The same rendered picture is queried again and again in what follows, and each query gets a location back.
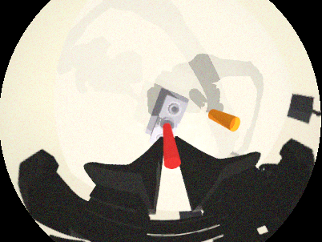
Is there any orange cylinder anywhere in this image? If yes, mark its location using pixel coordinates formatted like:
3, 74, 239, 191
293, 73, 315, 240
209, 109, 240, 131

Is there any red peg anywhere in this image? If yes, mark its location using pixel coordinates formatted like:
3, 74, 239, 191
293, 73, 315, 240
163, 123, 181, 169

